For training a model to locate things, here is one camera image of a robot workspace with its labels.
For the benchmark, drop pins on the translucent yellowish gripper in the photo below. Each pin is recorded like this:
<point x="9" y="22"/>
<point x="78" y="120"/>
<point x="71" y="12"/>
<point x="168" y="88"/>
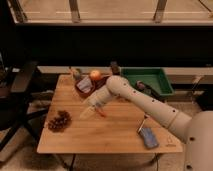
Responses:
<point x="88" y="112"/>

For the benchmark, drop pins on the dark red grape bunch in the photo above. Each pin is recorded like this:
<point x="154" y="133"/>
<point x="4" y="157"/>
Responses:
<point x="60" y="123"/>

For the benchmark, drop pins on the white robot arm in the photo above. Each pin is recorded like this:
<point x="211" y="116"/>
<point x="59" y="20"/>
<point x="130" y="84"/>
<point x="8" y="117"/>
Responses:
<point x="196" y="132"/>

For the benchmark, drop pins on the green plastic tray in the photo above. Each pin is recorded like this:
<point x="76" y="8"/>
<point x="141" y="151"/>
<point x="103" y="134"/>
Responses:
<point x="155" y="77"/>

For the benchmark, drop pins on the red bowl with white cloth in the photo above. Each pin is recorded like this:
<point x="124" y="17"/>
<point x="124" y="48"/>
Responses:
<point x="85" y="87"/>

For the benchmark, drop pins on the orange apple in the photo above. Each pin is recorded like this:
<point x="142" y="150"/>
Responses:
<point x="95" y="75"/>

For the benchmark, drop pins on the wooden folding table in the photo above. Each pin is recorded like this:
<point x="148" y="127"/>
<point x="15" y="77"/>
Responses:
<point x="115" y="133"/>

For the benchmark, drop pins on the dark small bottle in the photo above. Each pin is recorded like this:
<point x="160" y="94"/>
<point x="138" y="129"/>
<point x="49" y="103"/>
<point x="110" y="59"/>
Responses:
<point x="115" y="68"/>

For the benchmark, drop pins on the blue sponge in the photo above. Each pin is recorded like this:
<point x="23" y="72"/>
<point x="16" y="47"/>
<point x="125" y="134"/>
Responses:
<point x="149" y="138"/>

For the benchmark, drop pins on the black office chair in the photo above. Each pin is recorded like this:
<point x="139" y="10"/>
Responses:
<point x="15" y="97"/>

